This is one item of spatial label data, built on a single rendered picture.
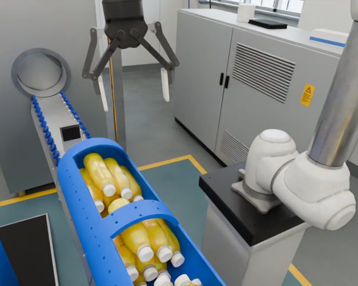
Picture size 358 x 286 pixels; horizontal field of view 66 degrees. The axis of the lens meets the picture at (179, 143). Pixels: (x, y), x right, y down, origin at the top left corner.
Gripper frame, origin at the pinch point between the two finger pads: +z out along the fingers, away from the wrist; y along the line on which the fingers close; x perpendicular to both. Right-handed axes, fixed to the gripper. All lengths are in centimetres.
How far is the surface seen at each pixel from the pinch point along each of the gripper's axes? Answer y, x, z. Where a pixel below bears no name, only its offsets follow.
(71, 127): -28, 84, 39
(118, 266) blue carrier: -11.1, -12.3, 36.0
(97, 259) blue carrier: -16.4, -5.9, 38.9
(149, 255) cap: -3.3, -8.3, 39.9
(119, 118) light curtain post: -2, 107, 47
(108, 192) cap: -11.7, 18.7, 37.0
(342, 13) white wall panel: 211, 163, 6
